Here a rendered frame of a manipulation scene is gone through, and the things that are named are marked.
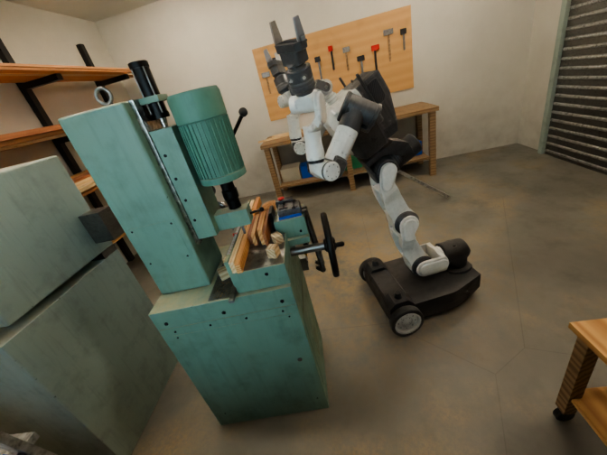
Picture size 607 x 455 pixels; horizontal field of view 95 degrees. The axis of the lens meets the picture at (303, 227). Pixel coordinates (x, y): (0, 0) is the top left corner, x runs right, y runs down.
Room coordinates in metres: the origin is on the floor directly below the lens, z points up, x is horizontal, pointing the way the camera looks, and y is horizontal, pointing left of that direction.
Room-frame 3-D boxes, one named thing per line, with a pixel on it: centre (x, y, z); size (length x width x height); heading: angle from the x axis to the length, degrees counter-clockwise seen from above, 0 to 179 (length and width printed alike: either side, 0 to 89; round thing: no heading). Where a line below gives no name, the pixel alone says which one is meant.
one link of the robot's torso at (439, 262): (1.42, -0.71, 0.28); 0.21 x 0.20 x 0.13; 93
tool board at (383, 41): (4.13, -0.91, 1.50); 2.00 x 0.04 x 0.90; 80
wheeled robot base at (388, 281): (1.42, -0.68, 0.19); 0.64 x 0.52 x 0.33; 93
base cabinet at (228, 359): (1.07, 0.37, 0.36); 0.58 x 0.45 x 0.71; 85
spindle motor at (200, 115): (1.07, 0.25, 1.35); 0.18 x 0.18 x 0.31
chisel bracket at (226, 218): (1.07, 0.27, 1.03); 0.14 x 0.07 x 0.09; 85
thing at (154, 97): (1.08, 0.38, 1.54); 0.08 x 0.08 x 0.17; 85
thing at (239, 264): (1.18, 0.24, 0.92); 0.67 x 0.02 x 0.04; 175
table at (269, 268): (1.15, 0.13, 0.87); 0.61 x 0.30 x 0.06; 175
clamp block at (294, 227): (1.14, 0.05, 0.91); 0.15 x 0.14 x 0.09; 175
